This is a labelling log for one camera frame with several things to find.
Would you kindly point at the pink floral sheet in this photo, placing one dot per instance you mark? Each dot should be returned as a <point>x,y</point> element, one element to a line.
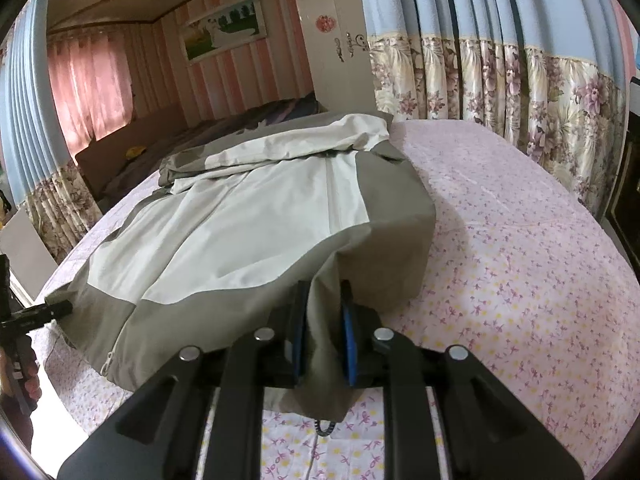
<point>500,285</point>

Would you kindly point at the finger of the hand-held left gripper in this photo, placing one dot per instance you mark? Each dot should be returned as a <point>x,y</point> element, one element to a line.
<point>59,310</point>

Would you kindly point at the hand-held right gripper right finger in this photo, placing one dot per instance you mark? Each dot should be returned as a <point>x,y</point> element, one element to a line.
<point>350,355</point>

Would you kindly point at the white wardrobe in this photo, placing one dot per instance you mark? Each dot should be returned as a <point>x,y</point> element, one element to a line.
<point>335,70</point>

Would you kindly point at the grey board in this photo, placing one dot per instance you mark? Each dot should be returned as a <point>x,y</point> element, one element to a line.
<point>25,245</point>

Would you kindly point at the bed with brown headboard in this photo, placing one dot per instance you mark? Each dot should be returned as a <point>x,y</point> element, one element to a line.
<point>115,145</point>

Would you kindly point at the framed landscape wall picture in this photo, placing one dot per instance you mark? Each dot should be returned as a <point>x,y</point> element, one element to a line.
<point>220,27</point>

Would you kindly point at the water dispenser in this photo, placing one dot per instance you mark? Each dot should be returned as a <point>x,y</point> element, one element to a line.
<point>627,185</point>

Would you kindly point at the blue floral curtain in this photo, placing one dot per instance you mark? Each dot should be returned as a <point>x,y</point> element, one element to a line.
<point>30,110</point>
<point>450,0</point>

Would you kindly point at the person's left hand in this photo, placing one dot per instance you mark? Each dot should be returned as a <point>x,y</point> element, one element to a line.
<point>32,385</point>

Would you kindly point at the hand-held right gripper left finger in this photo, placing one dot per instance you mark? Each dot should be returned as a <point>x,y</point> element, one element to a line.
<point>299,350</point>

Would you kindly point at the olive and cream jacket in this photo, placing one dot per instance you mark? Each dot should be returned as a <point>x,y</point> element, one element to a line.
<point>250,210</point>

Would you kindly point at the pink curtain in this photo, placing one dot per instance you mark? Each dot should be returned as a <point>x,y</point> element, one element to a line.
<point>90,90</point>

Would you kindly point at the yellow soft toy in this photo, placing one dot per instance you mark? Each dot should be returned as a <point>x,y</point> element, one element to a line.
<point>135,151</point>

